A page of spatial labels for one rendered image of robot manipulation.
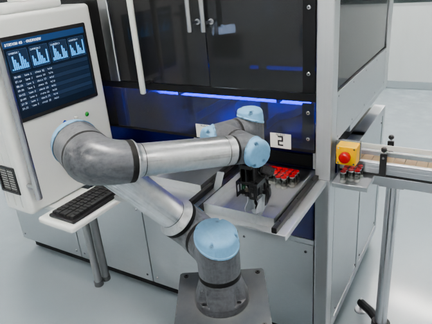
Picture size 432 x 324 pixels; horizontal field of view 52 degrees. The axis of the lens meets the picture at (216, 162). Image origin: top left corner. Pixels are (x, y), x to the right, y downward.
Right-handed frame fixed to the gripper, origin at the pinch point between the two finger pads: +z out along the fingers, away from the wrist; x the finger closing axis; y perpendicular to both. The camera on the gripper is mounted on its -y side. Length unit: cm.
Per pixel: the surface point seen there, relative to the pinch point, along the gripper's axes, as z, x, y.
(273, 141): -9.4, -9.9, -35.5
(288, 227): 3.7, 9.8, -0.8
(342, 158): -7.9, 17.5, -32.1
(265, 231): 3.8, 4.1, 4.3
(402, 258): 92, 31, -123
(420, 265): 92, 41, -120
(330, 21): -54, 11, -36
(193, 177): 3.6, -37.9, -19.7
